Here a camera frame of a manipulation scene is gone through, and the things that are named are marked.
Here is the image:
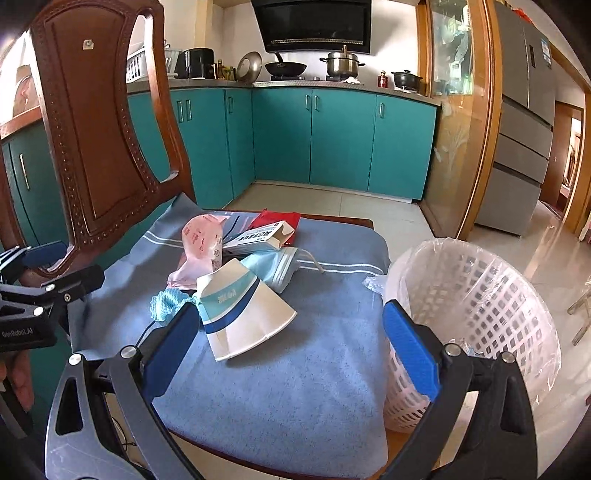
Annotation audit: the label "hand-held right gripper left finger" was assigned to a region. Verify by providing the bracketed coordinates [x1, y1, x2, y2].
[44, 302, 206, 480]

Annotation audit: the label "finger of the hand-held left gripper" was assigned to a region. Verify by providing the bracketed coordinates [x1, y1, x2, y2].
[0, 264, 105, 319]
[0, 241, 70, 283]

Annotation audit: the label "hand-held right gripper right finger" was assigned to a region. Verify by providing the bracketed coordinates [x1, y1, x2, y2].
[382, 300, 541, 480]

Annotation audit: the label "white and blue paper cup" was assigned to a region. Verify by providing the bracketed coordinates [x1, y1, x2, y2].
[196, 258, 297, 362]

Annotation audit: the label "white plastic mesh basket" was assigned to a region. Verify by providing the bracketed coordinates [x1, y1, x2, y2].
[383, 237, 561, 435]

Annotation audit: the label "clear plastic basket liner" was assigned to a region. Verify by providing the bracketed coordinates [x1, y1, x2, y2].
[362, 237, 564, 416]

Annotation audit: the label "pink printed plastic packet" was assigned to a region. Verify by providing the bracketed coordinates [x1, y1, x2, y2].
[166, 213, 232, 291]

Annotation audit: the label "light blue face mask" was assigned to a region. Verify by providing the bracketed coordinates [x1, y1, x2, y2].
[240, 247, 326, 296]

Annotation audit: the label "small white carton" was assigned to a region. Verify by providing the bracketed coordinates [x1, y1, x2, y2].
[224, 220, 296, 254]

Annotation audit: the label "red packet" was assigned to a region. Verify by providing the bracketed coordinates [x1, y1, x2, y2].
[249, 209, 302, 247]

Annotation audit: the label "person's left hand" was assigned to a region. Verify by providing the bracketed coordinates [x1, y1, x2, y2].
[0, 348, 35, 411]

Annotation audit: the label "brown low table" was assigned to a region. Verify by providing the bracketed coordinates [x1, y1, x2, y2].
[385, 392, 483, 480]

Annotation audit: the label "blue striped towel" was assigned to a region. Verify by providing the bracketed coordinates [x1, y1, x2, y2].
[69, 194, 393, 467]

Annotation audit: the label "carved wooden chair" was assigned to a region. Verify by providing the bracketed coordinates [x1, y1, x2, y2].
[0, 0, 416, 480]

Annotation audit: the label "wooden bench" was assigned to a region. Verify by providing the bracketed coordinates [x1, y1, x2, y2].
[570, 277, 591, 347]

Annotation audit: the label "teal kitchen cabinets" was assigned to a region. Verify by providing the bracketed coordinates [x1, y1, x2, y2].
[0, 88, 439, 416]

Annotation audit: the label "grey refrigerator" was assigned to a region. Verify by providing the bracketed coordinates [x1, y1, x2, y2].
[475, 2, 557, 238]

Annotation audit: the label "wood framed glass door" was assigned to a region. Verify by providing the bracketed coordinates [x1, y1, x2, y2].
[416, 0, 504, 241]

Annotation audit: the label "brown wooden door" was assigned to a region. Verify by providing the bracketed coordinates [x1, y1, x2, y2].
[540, 102, 585, 217]

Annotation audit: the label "black air fryer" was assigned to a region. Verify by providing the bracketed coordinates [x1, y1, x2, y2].
[175, 47, 215, 79]

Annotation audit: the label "black lidded pot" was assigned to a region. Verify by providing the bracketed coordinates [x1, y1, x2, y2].
[392, 70, 423, 90]

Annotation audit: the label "round metal lid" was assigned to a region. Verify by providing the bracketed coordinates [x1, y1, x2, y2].
[235, 52, 263, 84]

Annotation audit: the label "steel cooking pot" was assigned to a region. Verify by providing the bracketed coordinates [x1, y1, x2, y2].
[320, 45, 365, 78]

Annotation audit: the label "black wok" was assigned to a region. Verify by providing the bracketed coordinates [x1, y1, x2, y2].
[264, 53, 308, 78]

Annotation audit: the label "black range hood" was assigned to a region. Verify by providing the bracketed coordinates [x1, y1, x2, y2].
[250, 0, 373, 54]

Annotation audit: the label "black cable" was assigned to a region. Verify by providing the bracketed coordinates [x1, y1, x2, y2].
[111, 406, 139, 467]

